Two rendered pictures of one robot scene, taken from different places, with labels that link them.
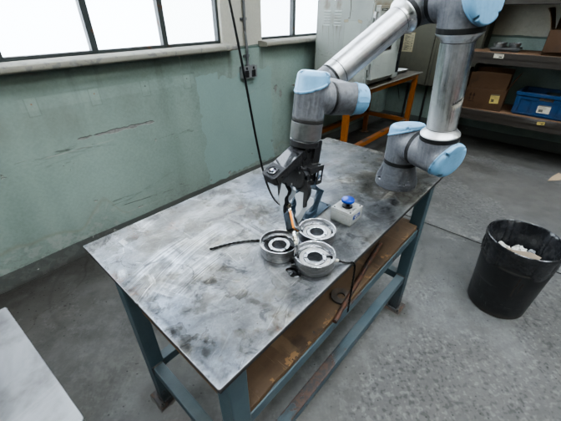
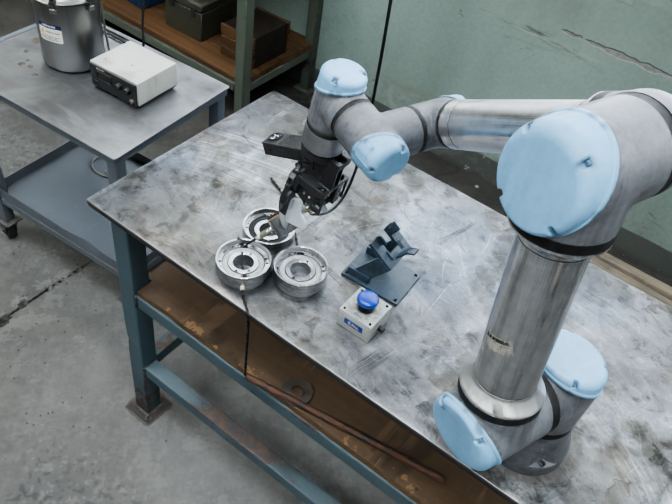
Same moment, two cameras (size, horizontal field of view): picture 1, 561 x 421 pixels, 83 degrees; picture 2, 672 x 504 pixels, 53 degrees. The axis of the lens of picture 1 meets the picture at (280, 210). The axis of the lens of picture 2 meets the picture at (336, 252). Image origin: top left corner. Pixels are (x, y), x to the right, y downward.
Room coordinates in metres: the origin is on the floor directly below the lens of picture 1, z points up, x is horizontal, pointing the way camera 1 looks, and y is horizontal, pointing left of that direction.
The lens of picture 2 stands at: (0.58, -0.96, 1.77)
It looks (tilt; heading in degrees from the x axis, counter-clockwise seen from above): 45 degrees down; 77
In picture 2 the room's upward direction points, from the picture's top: 11 degrees clockwise
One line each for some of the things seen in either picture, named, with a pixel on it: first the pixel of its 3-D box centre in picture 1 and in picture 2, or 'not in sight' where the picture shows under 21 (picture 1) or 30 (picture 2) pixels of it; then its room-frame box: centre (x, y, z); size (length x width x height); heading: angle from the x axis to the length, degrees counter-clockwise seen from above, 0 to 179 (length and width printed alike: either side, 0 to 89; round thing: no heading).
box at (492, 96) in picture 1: (489, 88); not in sight; (3.61, -2.26, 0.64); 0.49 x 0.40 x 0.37; 53
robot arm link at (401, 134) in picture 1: (406, 141); (555, 380); (1.08, -0.44, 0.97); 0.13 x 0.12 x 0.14; 26
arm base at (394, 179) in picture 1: (397, 170); (531, 418); (1.08, -0.44, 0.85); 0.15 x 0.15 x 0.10
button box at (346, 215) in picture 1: (347, 210); (366, 316); (0.84, -0.21, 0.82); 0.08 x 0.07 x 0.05; 138
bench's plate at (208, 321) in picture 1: (300, 203); (404, 272); (0.94, -0.07, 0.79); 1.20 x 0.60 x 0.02; 138
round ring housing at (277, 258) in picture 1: (279, 246); (268, 232); (0.67, 0.00, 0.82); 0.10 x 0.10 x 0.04
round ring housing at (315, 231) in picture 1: (316, 234); (300, 272); (0.73, -0.10, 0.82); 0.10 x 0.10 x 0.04
